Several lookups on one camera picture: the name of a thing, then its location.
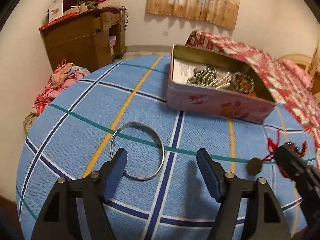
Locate brown wooden desk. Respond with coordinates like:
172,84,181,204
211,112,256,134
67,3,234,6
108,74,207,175
40,8,126,72

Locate blue plaid tablecloth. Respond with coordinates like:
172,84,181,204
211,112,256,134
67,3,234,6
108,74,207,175
16,55,318,240

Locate pink metal tin box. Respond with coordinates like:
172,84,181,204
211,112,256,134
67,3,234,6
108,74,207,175
167,45,276,124

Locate beige side curtain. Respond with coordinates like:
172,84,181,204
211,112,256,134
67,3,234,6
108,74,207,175
308,40,320,78

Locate pink clothes pile on floor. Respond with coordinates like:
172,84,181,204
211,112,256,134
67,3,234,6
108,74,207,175
33,59,90,115

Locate red patterned bedspread bed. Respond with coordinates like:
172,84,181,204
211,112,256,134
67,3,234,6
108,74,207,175
185,30,319,162

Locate pink pillow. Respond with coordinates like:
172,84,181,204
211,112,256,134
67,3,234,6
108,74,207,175
282,59,313,91

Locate red flat box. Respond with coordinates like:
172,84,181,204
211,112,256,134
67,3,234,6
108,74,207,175
39,12,79,31

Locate cream wooden headboard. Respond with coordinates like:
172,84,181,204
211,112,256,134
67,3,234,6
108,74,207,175
278,54,319,95

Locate red tassel charm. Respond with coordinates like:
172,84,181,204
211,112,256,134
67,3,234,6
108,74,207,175
246,130,308,180

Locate white product box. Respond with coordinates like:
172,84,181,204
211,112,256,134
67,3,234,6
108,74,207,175
48,0,63,22

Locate boxes in desk shelf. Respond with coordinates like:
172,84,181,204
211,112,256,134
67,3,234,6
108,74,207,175
108,36,116,57

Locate clothes pile on desk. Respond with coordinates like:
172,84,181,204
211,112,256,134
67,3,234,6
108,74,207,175
62,0,124,11

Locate silver bangle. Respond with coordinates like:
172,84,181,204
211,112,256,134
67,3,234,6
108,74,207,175
109,121,165,181

